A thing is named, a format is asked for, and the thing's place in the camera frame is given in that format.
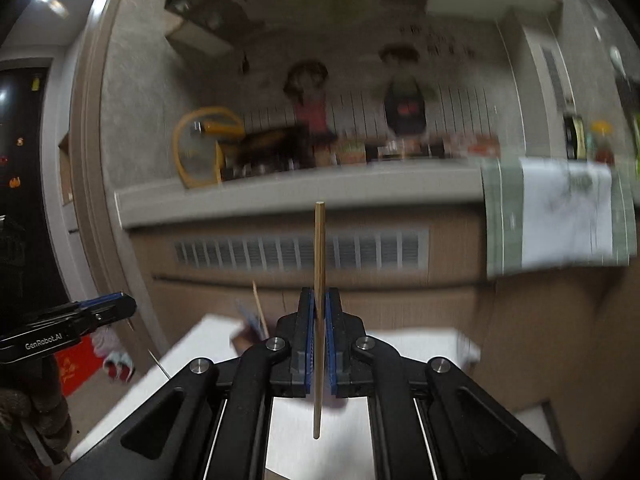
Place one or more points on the dark sauce bottle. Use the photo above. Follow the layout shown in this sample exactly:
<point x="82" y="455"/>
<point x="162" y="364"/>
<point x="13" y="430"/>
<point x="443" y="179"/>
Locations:
<point x="574" y="137"/>

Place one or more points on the gas stove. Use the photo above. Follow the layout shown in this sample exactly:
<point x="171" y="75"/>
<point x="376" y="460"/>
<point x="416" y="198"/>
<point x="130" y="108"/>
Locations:
<point x="400" y="152"/>

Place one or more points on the yellow rimmed glass lid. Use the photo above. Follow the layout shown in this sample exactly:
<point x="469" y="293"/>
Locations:
<point x="195" y="155"/>

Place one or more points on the red floor mat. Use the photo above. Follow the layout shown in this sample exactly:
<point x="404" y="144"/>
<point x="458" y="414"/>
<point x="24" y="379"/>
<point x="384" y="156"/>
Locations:
<point x="75" y="367"/>

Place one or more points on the yellow capped jar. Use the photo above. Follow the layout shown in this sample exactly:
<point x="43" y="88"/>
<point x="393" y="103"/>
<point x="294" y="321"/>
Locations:
<point x="601" y="142"/>

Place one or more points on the cabinet vent grille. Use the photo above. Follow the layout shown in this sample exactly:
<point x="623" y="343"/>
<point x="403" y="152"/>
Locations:
<point x="300" y="251"/>

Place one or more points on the green white hanging towel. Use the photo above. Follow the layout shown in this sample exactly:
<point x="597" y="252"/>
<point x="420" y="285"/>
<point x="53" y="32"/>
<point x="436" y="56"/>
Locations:
<point x="560" y="215"/>

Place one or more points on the black refrigerator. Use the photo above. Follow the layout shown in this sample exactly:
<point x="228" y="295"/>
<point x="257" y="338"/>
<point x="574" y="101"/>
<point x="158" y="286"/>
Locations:
<point x="30" y="220"/>

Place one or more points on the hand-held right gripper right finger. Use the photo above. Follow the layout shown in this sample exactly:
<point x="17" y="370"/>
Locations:
<point x="331" y="332"/>

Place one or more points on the cartoon wall poster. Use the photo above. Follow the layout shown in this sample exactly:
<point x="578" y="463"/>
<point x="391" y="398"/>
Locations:
<point x="350" y="105"/>

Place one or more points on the teal red slipper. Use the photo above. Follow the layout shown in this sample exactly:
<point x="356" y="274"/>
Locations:
<point x="120" y="367"/>

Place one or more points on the wooden chopstick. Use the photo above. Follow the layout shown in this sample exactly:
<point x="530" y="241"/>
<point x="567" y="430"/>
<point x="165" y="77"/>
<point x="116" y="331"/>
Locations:
<point x="320" y="260"/>
<point x="159" y="363"/>
<point x="260" y="307"/>

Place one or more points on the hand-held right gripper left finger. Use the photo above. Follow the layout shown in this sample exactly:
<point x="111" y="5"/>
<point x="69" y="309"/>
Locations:
<point x="309" y="332"/>

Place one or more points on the range hood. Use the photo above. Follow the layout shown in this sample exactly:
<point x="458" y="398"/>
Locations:
<point x="280" y="0"/>

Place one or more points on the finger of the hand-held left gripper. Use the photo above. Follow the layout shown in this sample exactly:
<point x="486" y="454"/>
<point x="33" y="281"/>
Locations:
<point x="112" y="315"/>
<point x="65" y="312"/>

